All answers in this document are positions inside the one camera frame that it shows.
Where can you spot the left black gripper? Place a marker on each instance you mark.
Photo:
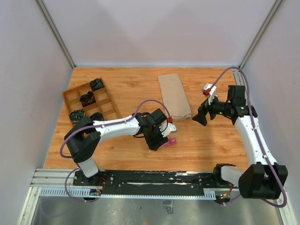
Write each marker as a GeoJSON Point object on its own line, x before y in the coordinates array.
{"type": "Point", "coordinates": [154, 145]}

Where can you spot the pink weekly pill organizer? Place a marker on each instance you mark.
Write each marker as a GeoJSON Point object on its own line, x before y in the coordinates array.
{"type": "Point", "coordinates": [170, 142]}

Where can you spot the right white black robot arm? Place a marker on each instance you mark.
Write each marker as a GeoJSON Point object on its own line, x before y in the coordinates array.
{"type": "Point", "coordinates": [264, 178]}

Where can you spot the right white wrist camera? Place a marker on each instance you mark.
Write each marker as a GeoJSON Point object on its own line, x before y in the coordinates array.
{"type": "Point", "coordinates": [210, 91]}

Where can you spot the left aluminium frame post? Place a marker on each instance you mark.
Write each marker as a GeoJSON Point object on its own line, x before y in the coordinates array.
{"type": "Point", "coordinates": [53, 28]}

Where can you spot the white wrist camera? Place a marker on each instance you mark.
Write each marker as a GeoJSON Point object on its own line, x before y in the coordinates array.
{"type": "Point", "coordinates": [167, 127]}
{"type": "Point", "coordinates": [210, 91]}

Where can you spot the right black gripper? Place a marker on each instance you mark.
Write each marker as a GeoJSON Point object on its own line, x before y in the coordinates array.
{"type": "Point", "coordinates": [203, 110]}

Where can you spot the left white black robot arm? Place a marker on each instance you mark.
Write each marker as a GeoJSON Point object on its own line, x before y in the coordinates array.
{"type": "Point", "coordinates": [85, 136]}

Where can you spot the grey slotted cable duct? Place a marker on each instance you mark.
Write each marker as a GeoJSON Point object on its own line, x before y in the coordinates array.
{"type": "Point", "coordinates": [137, 192]}

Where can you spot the aluminium frame post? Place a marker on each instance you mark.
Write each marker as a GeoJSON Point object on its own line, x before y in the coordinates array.
{"type": "Point", "coordinates": [263, 28]}
{"type": "Point", "coordinates": [53, 28]}

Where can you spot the right aluminium frame post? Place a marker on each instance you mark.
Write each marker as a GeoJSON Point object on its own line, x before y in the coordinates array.
{"type": "Point", "coordinates": [263, 28]}

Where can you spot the wooden compartment tray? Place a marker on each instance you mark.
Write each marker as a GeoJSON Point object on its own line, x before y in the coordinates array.
{"type": "Point", "coordinates": [90, 99]}

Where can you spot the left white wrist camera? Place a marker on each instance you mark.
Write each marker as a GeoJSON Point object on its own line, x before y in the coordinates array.
{"type": "Point", "coordinates": [167, 127]}

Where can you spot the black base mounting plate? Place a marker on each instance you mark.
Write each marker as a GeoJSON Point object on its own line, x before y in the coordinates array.
{"type": "Point", "coordinates": [169, 180]}

